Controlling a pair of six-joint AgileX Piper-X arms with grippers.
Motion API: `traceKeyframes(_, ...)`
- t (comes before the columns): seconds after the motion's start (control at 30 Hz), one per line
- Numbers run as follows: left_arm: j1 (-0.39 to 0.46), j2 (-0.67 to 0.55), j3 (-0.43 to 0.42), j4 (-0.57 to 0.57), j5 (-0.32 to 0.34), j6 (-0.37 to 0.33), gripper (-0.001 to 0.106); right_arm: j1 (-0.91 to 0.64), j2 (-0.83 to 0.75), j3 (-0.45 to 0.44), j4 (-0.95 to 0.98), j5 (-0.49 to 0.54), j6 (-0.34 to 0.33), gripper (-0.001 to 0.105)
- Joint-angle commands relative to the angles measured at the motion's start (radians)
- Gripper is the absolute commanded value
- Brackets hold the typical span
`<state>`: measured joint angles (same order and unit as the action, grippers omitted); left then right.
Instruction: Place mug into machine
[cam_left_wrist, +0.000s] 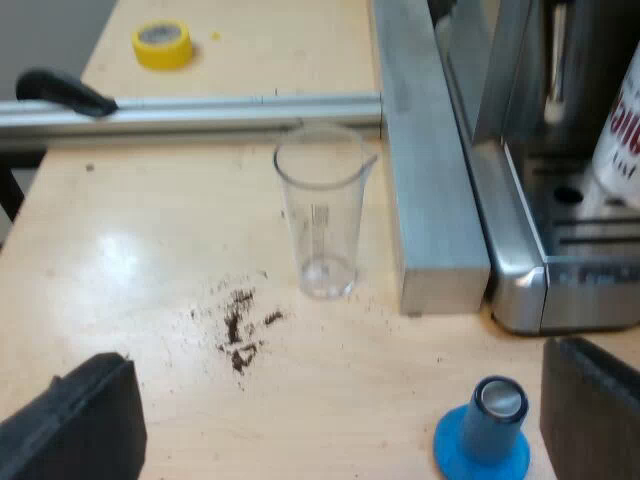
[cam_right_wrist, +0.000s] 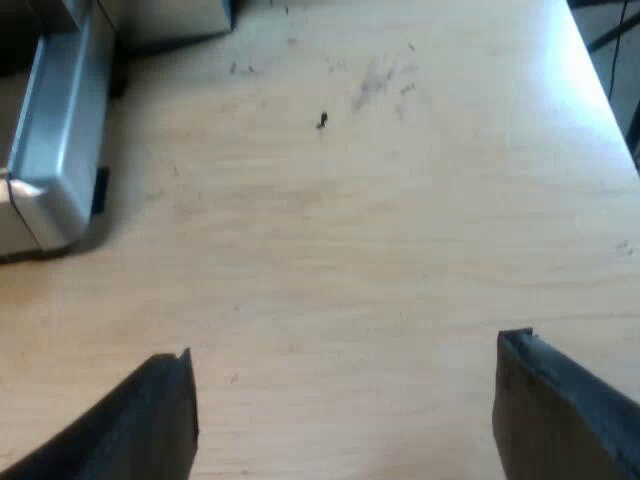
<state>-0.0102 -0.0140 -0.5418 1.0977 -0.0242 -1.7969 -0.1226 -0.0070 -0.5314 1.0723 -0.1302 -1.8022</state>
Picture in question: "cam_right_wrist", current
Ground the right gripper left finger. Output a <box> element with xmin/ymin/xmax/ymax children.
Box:
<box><xmin>0</xmin><ymin>347</ymin><xmax>200</xmax><ymax>480</ymax></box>

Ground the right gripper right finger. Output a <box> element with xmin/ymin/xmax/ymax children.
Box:
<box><xmin>491</xmin><ymin>327</ymin><xmax>640</xmax><ymax>480</ymax></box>

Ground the steel espresso machine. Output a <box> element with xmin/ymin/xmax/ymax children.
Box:
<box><xmin>0</xmin><ymin>0</ymin><xmax>117</xmax><ymax>265</ymax></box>

